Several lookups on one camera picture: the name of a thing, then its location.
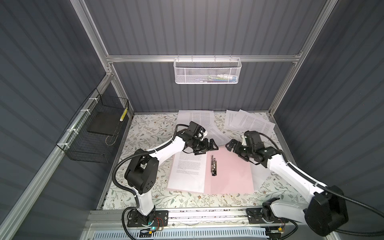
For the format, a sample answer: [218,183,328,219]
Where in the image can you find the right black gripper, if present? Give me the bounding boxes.
[225,138,253,160]

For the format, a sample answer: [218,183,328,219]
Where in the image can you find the markers in white basket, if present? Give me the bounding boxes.
[195,74,238,84]

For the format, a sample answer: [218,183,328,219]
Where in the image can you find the pink paper folder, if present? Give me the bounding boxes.
[167,145,255,195]

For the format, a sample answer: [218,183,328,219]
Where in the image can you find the black wire basket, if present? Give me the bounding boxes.
[57,89,130,164]

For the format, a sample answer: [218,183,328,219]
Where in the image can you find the black flat pad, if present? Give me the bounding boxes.
[87,112,123,136]

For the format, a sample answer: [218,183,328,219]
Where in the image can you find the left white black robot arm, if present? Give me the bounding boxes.
[125,121,219,217]

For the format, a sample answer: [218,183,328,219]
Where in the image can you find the yellow marker pen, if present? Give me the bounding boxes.
[120,108,128,122]

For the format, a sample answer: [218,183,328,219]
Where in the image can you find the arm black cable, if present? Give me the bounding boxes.
[257,131,384,240]
[111,123,190,240]

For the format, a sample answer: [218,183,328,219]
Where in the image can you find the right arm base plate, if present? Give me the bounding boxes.
[245,207,289,225]

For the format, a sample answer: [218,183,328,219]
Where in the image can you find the aluminium front rail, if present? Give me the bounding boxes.
[81,207,294,236]

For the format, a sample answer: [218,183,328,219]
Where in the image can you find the metal folder clip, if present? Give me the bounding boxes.
[211,155,217,177]

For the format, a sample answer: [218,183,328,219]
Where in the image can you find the white wire mesh basket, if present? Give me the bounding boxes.
[173,58,242,85]

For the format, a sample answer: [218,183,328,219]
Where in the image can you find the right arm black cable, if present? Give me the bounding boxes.
[257,131,384,240]

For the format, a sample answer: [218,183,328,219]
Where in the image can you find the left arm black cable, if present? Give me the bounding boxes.
[111,123,190,240]

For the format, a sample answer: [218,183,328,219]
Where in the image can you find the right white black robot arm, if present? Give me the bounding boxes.
[225,131,349,237]

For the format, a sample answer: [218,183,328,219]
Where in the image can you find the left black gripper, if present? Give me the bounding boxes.
[191,138,218,155]

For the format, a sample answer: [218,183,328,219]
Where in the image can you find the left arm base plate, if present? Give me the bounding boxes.
[127,210,169,228]

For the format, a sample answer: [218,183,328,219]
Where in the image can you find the printed sheet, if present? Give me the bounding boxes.
[206,125,231,147]
[177,110,215,129]
[224,110,241,131]
[168,152,207,193]
[230,110,275,136]

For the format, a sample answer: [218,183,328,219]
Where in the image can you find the white sheet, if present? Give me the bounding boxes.
[251,164,271,192]

